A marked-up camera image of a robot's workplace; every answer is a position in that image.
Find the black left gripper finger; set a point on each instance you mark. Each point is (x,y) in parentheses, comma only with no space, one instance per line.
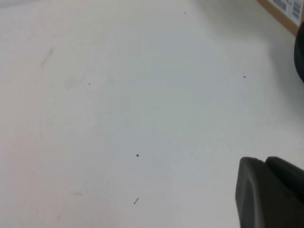
(273,202)

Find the brown cardboard shoe box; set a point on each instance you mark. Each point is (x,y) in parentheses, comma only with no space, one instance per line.
(285,9)

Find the black knit sneaker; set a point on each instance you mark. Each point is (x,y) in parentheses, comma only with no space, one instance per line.
(300,54)

